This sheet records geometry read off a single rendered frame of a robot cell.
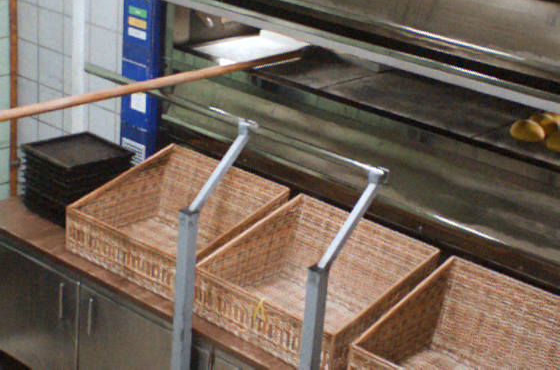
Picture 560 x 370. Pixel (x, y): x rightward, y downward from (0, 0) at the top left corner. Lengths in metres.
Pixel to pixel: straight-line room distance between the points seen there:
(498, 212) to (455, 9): 0.58
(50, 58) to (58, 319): 1.13
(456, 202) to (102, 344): 1.23
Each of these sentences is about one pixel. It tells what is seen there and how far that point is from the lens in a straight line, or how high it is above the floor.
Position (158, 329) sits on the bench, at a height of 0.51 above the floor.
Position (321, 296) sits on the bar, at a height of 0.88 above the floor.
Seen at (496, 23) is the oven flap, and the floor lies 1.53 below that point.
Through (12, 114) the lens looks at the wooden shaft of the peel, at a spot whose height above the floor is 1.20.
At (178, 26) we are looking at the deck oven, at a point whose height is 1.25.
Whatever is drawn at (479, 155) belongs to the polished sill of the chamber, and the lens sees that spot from 3.35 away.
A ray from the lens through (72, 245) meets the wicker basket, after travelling 3.91.
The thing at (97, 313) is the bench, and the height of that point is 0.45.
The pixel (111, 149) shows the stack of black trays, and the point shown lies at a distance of 4.20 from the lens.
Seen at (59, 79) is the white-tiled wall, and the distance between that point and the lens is 4.62.
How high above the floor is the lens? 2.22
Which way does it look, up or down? 20 degrees down
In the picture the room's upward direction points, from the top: 5 degrees clockwise
